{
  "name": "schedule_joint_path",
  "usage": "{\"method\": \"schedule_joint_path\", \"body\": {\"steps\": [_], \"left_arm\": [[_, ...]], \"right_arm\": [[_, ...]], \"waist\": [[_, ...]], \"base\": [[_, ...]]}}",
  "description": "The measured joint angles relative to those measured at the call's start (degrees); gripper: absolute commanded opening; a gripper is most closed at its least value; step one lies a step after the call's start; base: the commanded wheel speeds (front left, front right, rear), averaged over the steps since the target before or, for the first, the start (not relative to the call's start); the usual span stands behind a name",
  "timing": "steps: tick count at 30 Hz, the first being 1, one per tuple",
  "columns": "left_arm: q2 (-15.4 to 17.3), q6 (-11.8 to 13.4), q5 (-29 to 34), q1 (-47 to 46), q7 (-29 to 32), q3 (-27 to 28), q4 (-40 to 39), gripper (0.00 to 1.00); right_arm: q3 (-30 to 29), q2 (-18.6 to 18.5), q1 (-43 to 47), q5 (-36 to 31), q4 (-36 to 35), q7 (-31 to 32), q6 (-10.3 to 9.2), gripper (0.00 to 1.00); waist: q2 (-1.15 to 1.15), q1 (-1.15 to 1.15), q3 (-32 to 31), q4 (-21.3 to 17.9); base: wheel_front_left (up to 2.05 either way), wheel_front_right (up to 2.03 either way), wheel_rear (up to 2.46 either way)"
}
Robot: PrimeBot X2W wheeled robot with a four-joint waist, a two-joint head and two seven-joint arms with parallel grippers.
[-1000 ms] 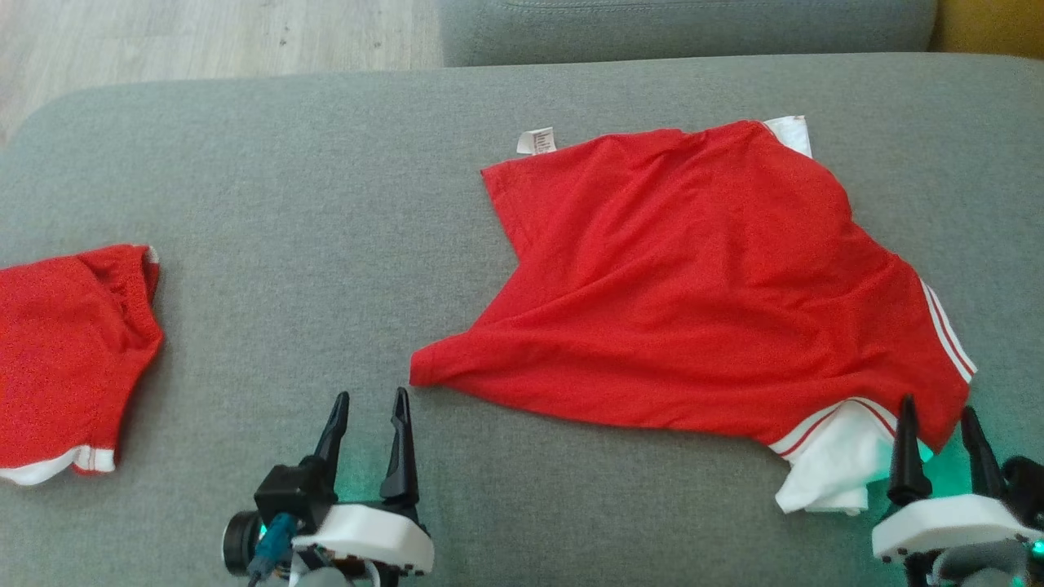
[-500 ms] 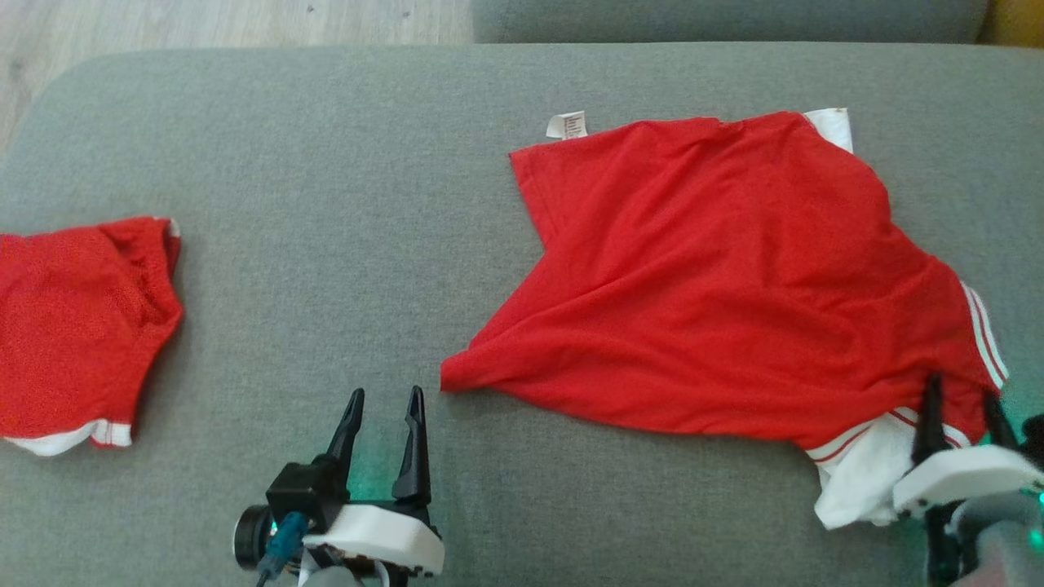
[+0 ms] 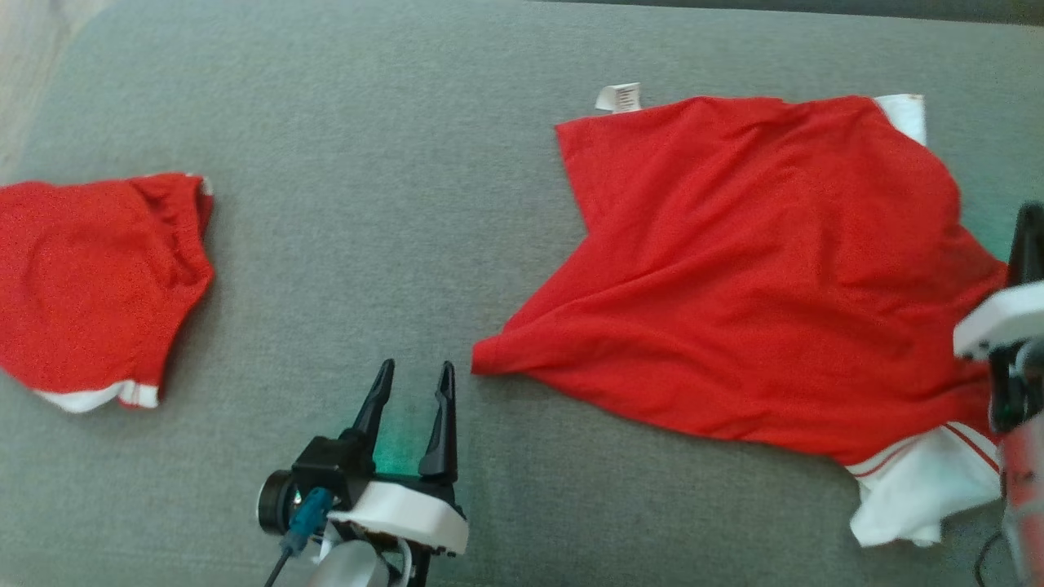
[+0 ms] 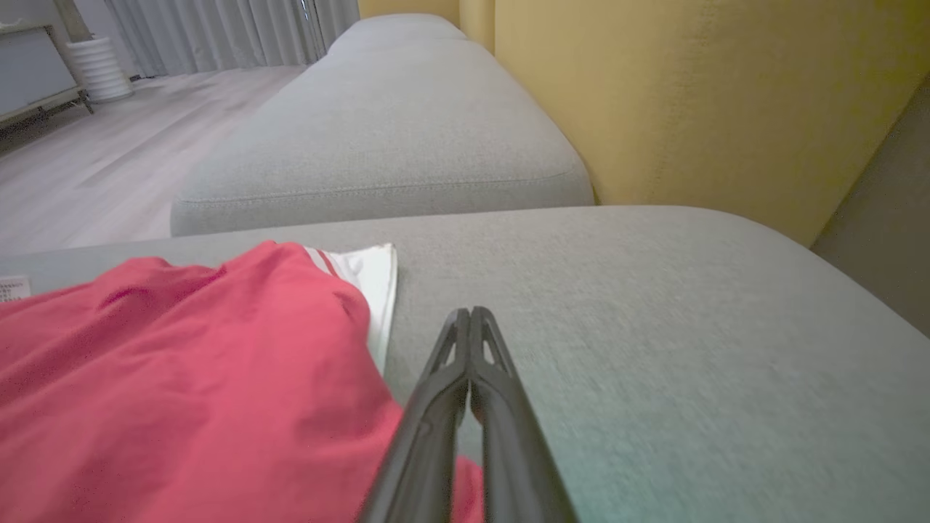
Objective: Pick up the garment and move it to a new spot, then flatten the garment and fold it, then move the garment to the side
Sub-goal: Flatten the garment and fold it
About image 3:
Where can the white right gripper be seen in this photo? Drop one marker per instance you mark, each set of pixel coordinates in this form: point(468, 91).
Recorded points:
point(1007, 318)

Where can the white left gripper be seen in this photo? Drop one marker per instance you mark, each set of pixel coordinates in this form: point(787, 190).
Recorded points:
point(408, 514)

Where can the red jersey white trim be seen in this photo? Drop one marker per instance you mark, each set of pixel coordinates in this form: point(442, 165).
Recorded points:
point(734, 285)

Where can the red shorts white trim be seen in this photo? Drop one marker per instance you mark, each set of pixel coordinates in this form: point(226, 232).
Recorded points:
point(90, 277)

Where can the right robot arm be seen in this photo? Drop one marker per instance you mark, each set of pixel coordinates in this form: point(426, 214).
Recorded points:
point(1028, 505)

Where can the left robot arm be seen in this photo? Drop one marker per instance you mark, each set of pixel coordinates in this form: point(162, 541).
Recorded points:
point(351, 571)

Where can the large grey sofa cushion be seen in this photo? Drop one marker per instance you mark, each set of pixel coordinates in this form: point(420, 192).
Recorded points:
point(326, 204)

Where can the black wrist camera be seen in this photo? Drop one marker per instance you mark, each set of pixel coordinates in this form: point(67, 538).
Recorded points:
point(276, 501)

